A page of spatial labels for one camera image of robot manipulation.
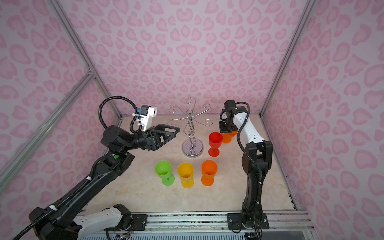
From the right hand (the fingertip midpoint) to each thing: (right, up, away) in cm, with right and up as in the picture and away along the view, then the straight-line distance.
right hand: (225, 129), depth 92 cm
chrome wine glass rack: (-20, -12, +8) cm, 25 cm away
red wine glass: (-6, -6, -2) cm, 9 cm away
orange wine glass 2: (-11, -22, -12) cm, 27 cm away
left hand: (-24, -1, -43) cm, 49 cm away
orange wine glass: (+1, -5, -3) cm, 6 cm away
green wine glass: (-35, -22, -11) cm, 43 cm away
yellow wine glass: (-23, -23, -12) cm, 35 cm away
